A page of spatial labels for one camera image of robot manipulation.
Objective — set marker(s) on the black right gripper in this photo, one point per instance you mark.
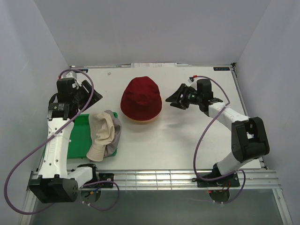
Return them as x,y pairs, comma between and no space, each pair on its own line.
183,90

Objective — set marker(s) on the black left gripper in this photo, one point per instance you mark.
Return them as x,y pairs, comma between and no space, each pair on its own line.
80,88

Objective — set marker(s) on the dark red bucket hat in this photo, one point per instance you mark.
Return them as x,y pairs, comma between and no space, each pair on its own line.
141,100

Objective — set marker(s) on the yellow bucket hat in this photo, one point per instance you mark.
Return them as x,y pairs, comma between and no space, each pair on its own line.
142,121

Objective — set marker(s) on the beige bucket hat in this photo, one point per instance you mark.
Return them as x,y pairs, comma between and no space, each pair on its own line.
102,133

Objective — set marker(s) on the grey bucket hat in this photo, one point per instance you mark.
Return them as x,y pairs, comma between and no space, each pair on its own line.
111,149

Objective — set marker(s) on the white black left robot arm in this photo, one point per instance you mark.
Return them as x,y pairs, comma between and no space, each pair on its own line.
54,184

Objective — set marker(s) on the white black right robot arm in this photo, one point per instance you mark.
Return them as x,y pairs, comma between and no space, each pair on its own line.
248,135

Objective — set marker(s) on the dark label sticker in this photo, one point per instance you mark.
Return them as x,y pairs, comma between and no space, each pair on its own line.
221,68

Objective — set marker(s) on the green plastic bin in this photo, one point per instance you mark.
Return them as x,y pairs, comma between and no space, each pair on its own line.
80,138

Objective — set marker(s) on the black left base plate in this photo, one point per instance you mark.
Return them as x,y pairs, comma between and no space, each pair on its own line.
105,177

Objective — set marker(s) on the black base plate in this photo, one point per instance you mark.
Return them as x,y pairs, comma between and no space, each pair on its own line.
105,177
231,180

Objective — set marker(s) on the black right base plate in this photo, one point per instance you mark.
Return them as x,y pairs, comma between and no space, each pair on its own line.
231,180

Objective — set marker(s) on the aluminium table frame rail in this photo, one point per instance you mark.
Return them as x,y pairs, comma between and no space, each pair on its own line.
182,179

